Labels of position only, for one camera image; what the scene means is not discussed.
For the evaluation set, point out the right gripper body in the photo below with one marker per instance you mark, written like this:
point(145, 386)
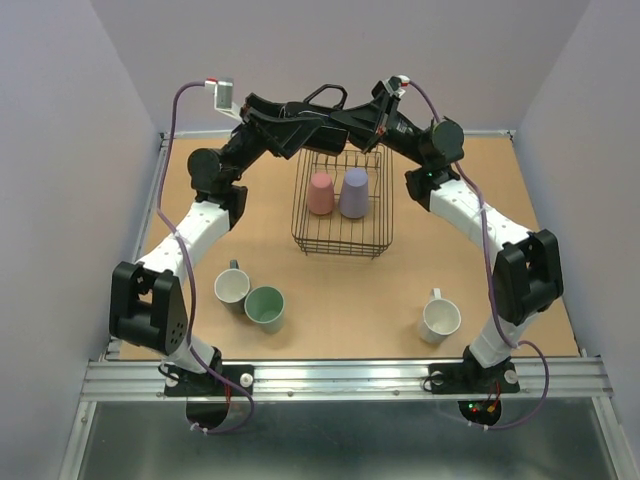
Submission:
point(400, 134)

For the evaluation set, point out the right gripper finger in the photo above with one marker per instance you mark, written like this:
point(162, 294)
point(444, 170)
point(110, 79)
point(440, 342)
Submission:
point(365, 140)
point(366, 119)

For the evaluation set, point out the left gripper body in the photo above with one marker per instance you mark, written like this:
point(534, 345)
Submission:
point(255, 134)

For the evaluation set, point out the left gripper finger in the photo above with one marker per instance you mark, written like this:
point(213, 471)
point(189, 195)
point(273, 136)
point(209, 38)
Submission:
point(289, 137)
point(261, 109)

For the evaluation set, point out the pink cup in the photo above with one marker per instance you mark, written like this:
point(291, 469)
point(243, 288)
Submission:
point(320, 196)

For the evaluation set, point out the lavender cup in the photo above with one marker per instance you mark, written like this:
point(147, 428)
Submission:
point(354, 195)

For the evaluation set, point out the black mug white inside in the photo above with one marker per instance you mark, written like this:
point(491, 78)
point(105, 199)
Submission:
point(328, 138)

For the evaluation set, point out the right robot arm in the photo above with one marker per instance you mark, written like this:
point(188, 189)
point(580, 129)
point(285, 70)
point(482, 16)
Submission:
point(523, 268)

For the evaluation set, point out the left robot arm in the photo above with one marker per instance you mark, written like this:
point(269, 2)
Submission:
point(147, 307)

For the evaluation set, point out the grey mug white inside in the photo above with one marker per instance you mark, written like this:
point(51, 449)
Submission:
point(232, 286)

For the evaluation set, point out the green cup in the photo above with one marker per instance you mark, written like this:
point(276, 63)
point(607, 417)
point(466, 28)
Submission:
point(265, 307)

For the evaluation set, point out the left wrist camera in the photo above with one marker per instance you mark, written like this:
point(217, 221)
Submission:
point(222, 90)

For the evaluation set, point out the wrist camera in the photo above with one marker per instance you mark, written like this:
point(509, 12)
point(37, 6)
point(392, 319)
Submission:
point(222, 90)
point(396, 85)

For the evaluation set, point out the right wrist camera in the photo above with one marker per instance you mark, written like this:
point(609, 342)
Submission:
point(396, 85)

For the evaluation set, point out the black wire dish rack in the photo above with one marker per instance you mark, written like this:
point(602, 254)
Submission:
point(333, 233)

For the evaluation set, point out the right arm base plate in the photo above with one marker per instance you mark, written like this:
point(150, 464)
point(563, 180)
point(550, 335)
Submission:
point(466, 378)

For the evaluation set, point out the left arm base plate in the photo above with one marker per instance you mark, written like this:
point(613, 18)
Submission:
point(181, 383)

